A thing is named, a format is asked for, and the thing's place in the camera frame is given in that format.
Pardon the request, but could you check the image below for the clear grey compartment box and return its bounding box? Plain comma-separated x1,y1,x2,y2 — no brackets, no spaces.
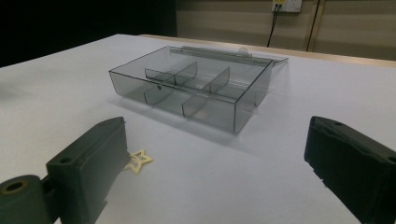
108,45,290,135

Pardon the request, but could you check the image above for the white wall socket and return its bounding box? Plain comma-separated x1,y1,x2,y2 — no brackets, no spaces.
271,0,304,14

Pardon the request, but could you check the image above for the yellow star hair clip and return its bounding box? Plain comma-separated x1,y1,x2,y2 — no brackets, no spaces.
123,148,154,175

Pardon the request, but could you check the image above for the black cable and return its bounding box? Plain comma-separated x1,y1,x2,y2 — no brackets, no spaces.
305,0,321,52
266,3,281,49

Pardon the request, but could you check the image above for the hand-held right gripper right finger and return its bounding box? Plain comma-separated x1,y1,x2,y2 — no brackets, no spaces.
304,116,396,224

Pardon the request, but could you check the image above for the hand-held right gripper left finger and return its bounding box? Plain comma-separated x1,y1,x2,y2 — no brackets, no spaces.
46,116,132,224

